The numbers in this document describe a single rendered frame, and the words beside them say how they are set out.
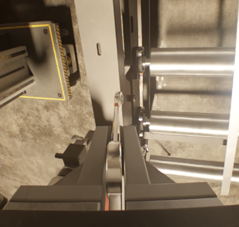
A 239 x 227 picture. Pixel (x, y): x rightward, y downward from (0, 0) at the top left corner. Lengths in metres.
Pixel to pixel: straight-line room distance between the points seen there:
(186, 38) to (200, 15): 0.19
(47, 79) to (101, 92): 1.23
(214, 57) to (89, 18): 0.46
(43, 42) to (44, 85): 0.39
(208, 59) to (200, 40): 0.92
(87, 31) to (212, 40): 1.31
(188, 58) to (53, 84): 1.25
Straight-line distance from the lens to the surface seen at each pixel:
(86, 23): 0.44
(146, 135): 1.02
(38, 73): 1.71
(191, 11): 1.58
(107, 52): 0.43
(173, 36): 1.59
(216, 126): 0.84
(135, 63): 0.69
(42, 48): 1.60
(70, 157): 0.46
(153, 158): 1.01
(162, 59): 0.68
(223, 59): 0.71
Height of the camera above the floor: 1.57
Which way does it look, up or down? 57 degrees down
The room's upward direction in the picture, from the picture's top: 154 degrees counter-clockwise
